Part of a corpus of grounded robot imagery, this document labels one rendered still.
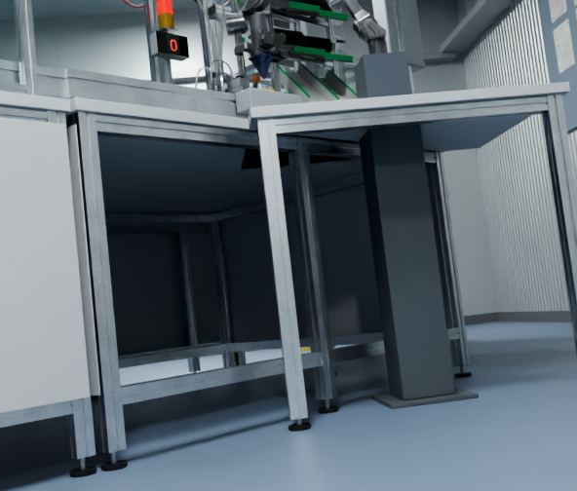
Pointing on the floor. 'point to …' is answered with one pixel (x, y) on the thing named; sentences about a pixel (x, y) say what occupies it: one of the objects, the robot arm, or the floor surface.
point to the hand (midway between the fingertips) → (263, 67)
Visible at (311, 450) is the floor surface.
